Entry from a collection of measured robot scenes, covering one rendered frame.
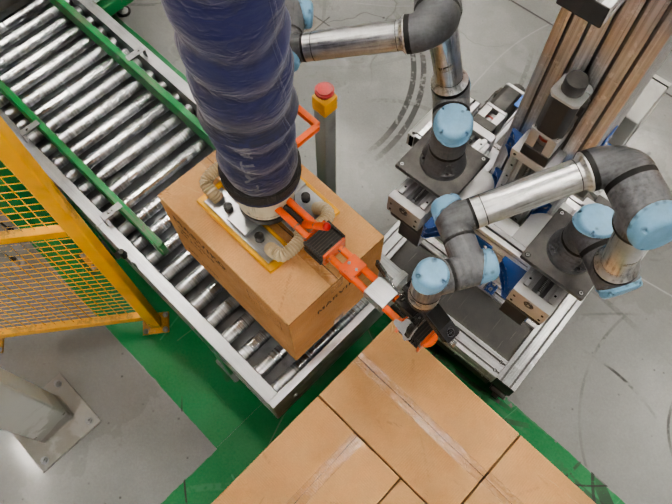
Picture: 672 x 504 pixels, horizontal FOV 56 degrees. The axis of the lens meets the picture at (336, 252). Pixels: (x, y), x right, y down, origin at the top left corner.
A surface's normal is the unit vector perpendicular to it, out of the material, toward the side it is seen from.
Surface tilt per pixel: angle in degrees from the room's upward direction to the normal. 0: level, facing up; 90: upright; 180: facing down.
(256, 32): 83
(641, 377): 0
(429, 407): 0
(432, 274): 0
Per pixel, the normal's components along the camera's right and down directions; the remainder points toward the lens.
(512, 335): 0.00, -0.41
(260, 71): 0.38, 0.68
